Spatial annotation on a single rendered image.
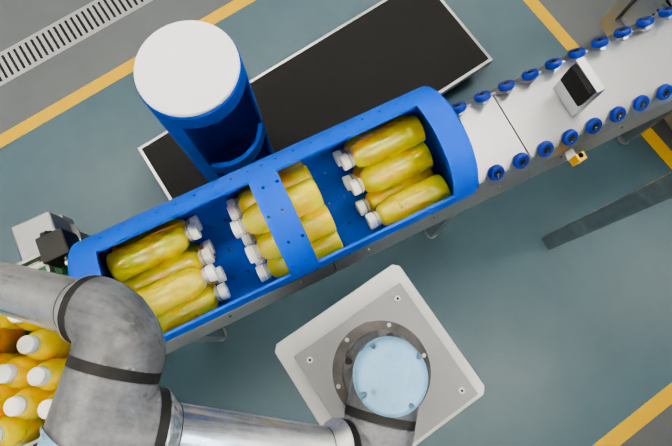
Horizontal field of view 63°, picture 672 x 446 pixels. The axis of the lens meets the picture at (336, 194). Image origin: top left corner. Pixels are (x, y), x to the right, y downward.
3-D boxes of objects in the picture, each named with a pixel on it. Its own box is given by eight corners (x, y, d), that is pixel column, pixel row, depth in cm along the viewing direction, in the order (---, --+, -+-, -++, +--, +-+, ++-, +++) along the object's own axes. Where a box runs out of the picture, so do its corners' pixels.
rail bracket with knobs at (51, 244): (90, 264, 144) (72, 258, 134) (64, 276, 143) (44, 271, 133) (78, 231, 146) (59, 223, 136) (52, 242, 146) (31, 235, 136)
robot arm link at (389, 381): (425, 346, 98) (438, 345, 85) (411, 425, 95) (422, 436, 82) (359, 330, 99) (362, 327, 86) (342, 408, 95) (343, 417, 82)
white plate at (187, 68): (114, 93, 142) (116, 95, 143) (211, 131, 139) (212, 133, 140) (162, 5, 148) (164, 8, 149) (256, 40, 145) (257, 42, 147)
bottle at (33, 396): (68, 377, 137) (27, 382, 119) (77, 404, 135) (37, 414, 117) (41, 389, 136) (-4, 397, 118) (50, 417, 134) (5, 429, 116)
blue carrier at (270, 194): (465, 208, 142) (492, 169, 114) (146, 362, 132) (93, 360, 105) (413, 117, 150) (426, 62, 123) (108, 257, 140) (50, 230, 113)
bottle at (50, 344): (75, 363, 137) (35, 366, 119) (50, 352, 138) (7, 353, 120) (88, 336, 139) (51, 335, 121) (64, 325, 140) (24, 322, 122)
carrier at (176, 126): (197, 187, 227) (260, 212, 224) (114, 96, 143) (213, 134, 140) (226, 127, 234) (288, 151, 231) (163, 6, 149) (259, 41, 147)
